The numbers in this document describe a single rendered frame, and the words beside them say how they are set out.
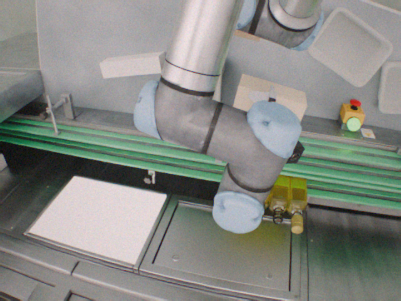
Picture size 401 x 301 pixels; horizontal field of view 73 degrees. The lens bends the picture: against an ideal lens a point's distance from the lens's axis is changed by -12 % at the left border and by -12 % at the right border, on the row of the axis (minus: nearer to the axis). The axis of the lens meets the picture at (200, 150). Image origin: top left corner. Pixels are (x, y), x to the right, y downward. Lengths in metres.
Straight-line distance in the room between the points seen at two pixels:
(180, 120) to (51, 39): 1.03
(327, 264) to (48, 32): 1.35
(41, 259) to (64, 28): 0.85
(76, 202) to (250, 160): 0.86
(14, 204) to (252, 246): 0.91
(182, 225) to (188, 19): 0.77
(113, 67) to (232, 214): 0.84
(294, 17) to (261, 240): 0.67
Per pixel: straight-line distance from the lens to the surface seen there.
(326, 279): 1.02
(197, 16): 0.36
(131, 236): 1.01
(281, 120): 0.39
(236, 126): 0.39
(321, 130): 1.05
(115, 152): 1.21
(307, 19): 0.68
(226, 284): 0.89
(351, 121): 1.06
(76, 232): 1.06
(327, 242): 1.12
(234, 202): 0.42
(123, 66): 1.13
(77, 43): 1.28
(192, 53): 0.36
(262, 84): 0.73
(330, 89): 1.10
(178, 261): 0.94
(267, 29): 0.71
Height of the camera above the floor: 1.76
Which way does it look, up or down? 53 degrees down
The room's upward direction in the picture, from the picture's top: 157 degrees counter-clockwise
